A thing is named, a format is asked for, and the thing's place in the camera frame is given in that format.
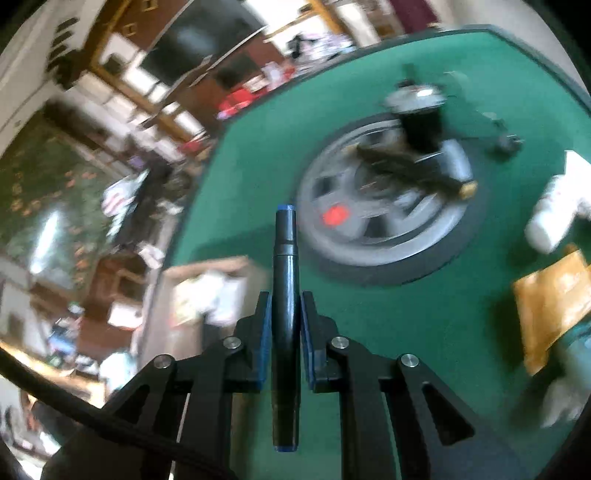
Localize white printed bottle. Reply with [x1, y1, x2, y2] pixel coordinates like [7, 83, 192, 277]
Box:
[540, 369, 587, 428]

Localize yellow crumpled packet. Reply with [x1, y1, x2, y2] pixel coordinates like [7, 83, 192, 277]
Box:
[512, 249, 591, 377]

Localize dark red hanging cloth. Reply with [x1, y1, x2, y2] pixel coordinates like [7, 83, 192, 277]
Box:
[390, 0, 439, 33]

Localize black cup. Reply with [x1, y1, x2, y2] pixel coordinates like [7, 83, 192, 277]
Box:
[385, 65, 448, 153]

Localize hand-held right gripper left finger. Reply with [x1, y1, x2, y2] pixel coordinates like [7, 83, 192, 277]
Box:
[44, 291, 273, 480]

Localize black television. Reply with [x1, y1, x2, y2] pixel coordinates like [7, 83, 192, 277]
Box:
[141, 9, 269, 88]

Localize green wall painting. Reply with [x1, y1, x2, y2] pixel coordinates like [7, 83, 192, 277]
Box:
[0, 111, 139, 287]

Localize pale green case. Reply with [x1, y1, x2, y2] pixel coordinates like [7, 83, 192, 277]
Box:
[561, 323, 591, 370]

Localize cardboard box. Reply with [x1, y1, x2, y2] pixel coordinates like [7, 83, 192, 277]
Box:
[161, 256, 273, 365]

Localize grey toy wheel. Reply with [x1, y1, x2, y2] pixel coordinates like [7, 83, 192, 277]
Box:
[295, 115, 490, 287]

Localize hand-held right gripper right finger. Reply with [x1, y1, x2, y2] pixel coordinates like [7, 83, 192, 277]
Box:
[300, 291, 550, 480]

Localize black pen with gold tip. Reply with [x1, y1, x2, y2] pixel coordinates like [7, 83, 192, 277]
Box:
[358, 145, 478, 199]

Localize black marker with blue cap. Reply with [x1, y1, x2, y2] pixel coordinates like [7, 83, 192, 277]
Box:
[271, 204, 302, 453]

